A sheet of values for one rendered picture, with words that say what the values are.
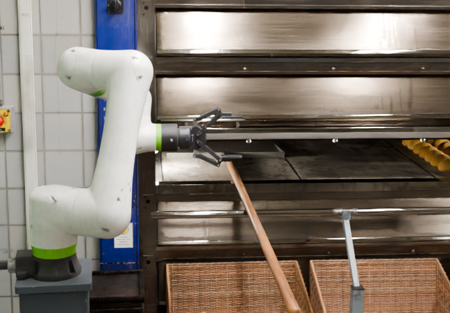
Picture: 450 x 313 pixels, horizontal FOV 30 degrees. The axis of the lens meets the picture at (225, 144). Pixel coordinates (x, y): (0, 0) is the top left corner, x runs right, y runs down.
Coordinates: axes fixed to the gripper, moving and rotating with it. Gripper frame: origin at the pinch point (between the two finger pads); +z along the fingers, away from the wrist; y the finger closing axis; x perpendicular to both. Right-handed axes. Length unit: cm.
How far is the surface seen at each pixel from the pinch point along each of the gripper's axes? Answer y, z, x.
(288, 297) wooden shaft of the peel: 29, 6, 70
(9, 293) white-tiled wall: 76, -88, -55
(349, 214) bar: 33, 43, -17
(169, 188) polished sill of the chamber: 32, -22, -55
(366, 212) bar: 33, 50, -18
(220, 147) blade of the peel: 30, 5, -125
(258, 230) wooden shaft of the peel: 28.4, 5.5, 14.2
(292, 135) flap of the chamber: 8.0, 25.5, -40.5
